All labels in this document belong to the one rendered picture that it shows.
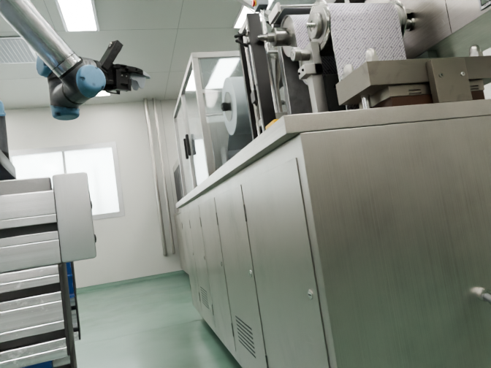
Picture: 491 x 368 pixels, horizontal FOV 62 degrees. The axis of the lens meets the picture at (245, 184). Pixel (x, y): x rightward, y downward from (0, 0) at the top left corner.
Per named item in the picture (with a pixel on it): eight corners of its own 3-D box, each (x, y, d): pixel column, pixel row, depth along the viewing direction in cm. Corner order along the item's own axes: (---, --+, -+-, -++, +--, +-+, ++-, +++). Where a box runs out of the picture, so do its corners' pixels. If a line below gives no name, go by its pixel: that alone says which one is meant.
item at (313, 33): (306, 14, 128) (317, 10, 121) (312, 14, 128) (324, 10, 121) (307, 39, 130) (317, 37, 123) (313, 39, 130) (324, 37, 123)
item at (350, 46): (340, 92, 119) (330, 31, 120) (410, 87, 125) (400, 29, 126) (341, 91, 118) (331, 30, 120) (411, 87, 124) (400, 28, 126)
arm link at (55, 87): (63, 109, 110) (58, 69, 111) (46, 120, 118) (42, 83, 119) (91, 112, 116) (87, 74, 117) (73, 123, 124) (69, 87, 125)
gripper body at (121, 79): (120, 95, 138) (86, 90, 129) (120, 69, 138) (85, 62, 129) (134, 90, 133) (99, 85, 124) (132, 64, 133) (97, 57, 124)
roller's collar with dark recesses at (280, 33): (272, 49, 152) (269, 33, 153) (287, 49, 154) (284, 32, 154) (278, 41, 146) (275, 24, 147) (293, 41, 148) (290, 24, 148)
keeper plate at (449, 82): (433, 105, 102) (425, 62, 102) (466, 102, 104) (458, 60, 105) (440, 101, 99) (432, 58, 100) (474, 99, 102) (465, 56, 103)
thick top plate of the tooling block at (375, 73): (338, 105, 113) (335, 84, 114) (458, 96, 124) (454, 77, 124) (370, 85, 98) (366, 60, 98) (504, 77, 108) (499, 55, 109)
